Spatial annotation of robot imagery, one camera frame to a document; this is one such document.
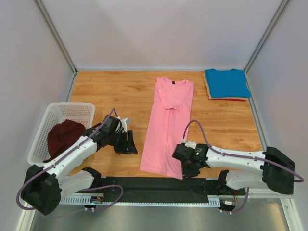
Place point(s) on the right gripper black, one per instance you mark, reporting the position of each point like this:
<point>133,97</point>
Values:
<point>190,169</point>

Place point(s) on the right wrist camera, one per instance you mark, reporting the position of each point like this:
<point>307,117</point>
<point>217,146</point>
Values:
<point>190,144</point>

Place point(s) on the blue folded t shirt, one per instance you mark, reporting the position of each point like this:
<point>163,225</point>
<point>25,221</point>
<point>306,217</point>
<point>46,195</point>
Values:
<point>227,83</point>

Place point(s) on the aluminium front rail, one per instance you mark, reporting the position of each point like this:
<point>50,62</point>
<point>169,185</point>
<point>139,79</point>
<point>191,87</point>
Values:
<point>114,192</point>

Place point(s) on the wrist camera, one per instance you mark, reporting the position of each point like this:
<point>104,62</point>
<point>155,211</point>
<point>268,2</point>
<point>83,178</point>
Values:
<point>123,124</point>
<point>190,144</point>

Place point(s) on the right aluminium frame post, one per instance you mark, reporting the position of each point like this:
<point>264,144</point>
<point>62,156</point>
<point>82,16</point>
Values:
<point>268,31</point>

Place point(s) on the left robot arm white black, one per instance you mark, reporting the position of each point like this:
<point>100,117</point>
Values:
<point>47,185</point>

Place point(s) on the pink t shirt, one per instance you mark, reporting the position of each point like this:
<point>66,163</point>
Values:
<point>170,114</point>

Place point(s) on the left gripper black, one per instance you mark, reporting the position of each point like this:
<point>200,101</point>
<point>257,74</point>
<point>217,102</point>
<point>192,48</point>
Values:
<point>123,143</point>

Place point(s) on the aluminium frame post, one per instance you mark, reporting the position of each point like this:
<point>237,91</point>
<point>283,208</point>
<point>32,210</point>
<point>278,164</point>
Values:
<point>49,22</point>
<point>268,31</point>

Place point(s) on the white plastic laundry basket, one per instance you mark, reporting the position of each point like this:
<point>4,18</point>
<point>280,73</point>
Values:
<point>57,113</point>

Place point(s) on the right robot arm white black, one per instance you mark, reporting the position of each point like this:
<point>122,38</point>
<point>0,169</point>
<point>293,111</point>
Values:
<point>261,169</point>

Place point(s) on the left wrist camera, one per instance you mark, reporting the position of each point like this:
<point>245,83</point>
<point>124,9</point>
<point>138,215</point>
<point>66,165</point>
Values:
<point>123,124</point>

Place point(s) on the left aluminium frame post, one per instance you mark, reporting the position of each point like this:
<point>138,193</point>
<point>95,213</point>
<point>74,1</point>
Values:
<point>49,22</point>

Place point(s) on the dark red t shirt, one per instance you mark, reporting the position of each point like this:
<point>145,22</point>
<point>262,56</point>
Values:
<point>62,136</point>

